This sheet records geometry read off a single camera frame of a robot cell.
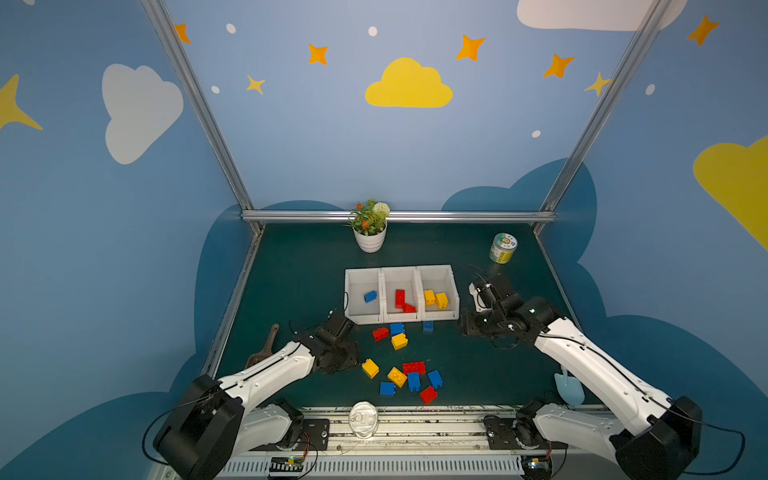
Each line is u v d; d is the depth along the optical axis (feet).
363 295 3.30
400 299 3.26
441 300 3.22
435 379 2.74
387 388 2.67
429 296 3.22
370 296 3.25
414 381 2.64
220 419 1.32
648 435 1.25
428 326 3.05
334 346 2.18
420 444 2.41
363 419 2.36
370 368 2.76
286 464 2.39
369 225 3.34
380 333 2.97
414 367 2.76
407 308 3.14
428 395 2.64
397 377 2.75
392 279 3.42
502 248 3.49
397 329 2.97
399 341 2.93
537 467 2.40
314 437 2.42
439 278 3.31
